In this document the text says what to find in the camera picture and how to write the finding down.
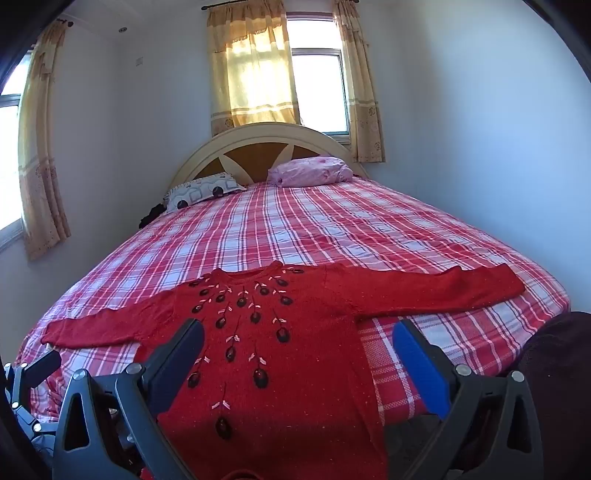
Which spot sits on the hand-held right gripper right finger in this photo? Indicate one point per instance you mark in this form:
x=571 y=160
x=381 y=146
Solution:
x=418 y=360

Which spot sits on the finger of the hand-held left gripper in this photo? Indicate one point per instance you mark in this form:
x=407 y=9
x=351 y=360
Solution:
x=32 y=422
x=41 y=364

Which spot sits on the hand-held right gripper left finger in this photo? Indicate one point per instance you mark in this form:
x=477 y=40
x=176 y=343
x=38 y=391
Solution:
x=178 y=360

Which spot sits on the red knitted sweater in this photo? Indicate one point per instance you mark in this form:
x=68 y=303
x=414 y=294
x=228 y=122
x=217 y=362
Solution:
x=286 y=369

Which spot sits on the person's maroon clothing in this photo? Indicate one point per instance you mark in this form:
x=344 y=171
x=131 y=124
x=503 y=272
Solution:
x=558 y=350

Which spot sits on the dark cloth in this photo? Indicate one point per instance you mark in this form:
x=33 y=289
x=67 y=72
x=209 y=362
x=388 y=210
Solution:
x=152 y=214

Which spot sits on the red plaid bed sheet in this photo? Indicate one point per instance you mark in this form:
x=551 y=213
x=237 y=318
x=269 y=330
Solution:
x=323 y=221

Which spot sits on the grey patterned pillow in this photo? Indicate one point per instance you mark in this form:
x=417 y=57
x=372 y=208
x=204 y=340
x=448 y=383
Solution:
x=203 y=191

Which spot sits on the long yellow side curtain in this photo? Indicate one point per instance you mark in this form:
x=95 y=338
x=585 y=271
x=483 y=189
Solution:
x=39 y=161

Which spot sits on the side window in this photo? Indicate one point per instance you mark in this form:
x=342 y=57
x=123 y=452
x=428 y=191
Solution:
x=7 y=161

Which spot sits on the pink floral pillow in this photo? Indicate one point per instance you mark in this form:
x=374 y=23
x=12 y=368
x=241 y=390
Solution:
x=309 y=170

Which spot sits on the cream wooden headboard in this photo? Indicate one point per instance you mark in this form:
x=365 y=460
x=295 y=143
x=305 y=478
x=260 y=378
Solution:
x=258 y=134

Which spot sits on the narrow yellow curtain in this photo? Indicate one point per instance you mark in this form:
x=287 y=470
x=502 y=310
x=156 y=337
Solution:
x=364 y=101

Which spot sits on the bright window behind headboard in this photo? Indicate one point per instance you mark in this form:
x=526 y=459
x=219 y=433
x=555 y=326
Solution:
x=318 y=87

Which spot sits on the wide yellow curtain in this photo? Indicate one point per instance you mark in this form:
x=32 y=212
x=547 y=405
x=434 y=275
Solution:
x=249 y=69

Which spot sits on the dark curtain rod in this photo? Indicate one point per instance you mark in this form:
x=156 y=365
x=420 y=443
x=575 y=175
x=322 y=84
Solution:
x=258 y=3

